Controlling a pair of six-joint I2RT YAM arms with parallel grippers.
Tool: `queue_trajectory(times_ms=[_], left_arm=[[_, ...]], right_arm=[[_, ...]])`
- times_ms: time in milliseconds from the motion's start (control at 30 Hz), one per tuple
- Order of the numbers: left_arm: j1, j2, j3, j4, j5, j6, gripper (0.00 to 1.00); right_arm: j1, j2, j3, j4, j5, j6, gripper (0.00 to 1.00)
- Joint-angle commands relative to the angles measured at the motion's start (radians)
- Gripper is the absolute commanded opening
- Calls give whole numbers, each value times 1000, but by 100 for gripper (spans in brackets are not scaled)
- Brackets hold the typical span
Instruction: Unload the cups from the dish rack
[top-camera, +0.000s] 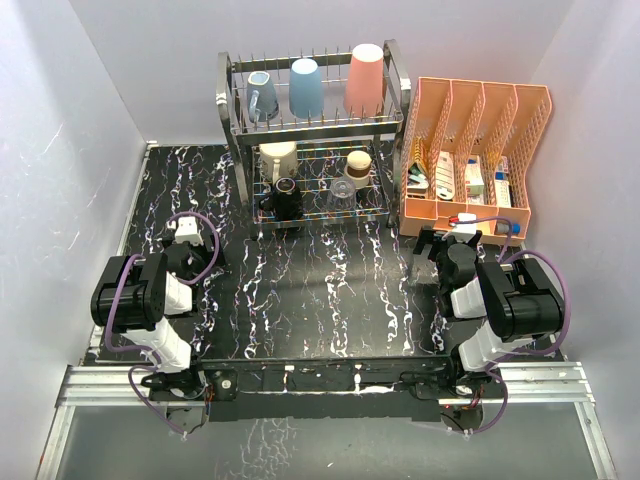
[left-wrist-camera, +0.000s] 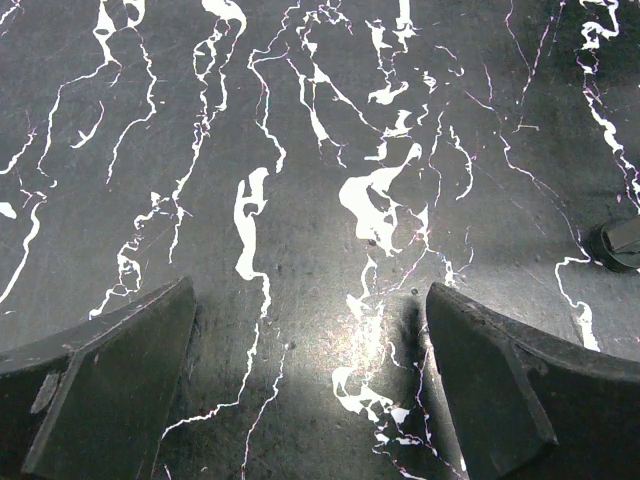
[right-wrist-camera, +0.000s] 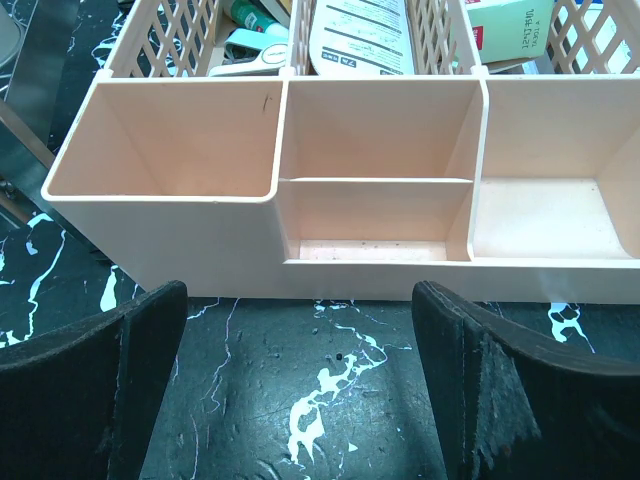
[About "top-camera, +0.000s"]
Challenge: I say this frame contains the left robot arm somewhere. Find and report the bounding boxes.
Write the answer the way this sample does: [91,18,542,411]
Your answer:
[90,240,225,400]

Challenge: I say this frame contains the pink plastic cup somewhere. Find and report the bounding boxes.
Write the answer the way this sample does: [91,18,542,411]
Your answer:
[343,43,384,118]

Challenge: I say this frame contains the orange plastic file organizer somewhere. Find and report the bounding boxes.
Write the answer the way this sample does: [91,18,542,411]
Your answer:
[399,77,552,246]

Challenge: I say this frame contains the clear plastic cup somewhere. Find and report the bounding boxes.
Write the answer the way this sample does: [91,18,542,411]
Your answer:
[326,176,357,212]

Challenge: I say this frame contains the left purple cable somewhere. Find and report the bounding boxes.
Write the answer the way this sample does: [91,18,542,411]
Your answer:
[104,211,221,441]

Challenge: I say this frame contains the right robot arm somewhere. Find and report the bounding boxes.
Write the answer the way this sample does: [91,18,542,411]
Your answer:
[412,227,571,402]

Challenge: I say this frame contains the cream and brown steel cup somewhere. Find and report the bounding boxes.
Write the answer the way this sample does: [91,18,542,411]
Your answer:
[344,150,372,190]

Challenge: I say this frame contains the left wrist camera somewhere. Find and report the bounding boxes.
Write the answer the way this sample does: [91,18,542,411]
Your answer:
[167,216,204,246]

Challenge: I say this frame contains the white blue medicine box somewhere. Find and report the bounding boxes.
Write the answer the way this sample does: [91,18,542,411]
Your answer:
[494,156,512,208]

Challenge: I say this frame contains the blue capped small bottle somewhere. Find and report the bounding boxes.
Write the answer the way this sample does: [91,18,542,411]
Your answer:
[494,221,521,235]

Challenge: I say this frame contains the yellow striped packet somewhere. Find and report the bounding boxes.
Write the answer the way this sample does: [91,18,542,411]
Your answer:
[411,137,428,174]

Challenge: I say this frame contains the steel two-tier dish rack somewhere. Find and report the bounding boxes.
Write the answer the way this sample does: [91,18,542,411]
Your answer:
[215,39,411,239]

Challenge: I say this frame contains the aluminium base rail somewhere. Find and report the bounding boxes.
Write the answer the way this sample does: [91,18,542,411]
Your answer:
[36,361,618,479]

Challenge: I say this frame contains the white leaflet packet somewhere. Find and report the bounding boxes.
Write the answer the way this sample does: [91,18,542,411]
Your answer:
[435,151,455,201]

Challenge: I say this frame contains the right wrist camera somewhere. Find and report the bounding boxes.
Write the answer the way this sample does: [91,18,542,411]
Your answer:
[443,212,477,243]

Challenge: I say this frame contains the white red medicine box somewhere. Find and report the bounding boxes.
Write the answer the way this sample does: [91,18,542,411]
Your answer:
[465,155,486,205]

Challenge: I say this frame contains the teal white small items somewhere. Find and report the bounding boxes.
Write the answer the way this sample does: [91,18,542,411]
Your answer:
[407,165,430,199]

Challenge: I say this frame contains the cream floral mug green inside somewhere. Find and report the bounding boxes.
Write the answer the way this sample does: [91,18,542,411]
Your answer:
[259,141,299,184]

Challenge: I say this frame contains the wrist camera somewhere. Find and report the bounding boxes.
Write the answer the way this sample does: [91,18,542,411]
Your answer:
[167,216,204,246]
[443,212,477,243]

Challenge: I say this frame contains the grey-blue handled mug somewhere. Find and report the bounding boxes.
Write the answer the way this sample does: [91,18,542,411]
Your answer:
[247,71,279,123]

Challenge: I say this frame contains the light blue plastic cup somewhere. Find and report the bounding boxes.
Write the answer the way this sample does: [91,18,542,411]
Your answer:
[289,58,324,120]

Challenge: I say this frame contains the black cup cream interior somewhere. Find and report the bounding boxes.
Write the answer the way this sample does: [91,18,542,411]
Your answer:
[259,177,304,221]

